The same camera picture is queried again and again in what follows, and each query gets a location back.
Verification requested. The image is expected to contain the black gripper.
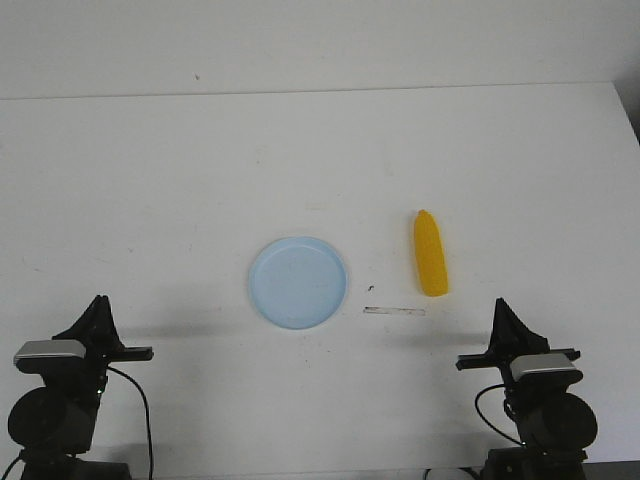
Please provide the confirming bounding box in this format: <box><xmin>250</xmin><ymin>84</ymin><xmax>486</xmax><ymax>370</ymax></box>
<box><xmin>51</xmin><ymin>295</ymin><xmax>153</xmax><ymax>362</ymax></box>
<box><xmin>456</xmin><ymin>298</ymin><xmax>581</xmax><ymax>371</ymax></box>

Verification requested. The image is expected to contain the light blue round plate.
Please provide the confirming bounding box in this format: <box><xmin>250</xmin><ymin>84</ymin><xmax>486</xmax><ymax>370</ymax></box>
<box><xmin>248</xmin><ymin>236</ymin><xmax>348</xmax><ymax>330</ymax></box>

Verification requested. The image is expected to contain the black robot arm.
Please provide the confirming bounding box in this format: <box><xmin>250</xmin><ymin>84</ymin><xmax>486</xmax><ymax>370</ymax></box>
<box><xmin>456</xmin><ymin>298</ymin><xmax>598</xmax><ymax>479</ymax></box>
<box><xmin>2</xmin><ymin>295</ymin><xmax>155</xmax><ymax>479</ymax></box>

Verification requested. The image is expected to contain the yellow toy corn cob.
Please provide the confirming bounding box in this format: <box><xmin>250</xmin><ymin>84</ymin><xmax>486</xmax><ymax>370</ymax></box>
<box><xmin>413</xmin><ymin>210</ymin><xmax>449</xmax><ymax>297</ymax></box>

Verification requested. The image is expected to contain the clear tape strip on table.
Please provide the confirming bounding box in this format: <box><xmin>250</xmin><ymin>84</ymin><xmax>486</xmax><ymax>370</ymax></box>
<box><xmin>363</xmin><ymin>306</ymin><xmax>426</xmax><ymax>317</ymax></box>

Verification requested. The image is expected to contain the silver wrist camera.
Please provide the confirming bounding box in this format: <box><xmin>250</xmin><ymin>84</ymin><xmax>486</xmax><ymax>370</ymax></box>
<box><xmin>13</xmin><ymin>339</ymin><xmax>86</xmax><ymax>374</ymax></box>
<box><xmin>509</xmin><ymin>353</ymin><xmax>578</xmax><ymax>382</ymax></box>

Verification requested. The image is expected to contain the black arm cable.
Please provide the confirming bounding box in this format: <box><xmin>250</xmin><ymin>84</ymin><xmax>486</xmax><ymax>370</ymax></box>
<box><xmin>474</xmin><ymin>383</ymin><xmax>526</xmax><ymax>449</ymax></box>
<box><xmin>107</xmin><ymin>366</ymin><xmax>154</xmax><ymax>480</ymax></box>

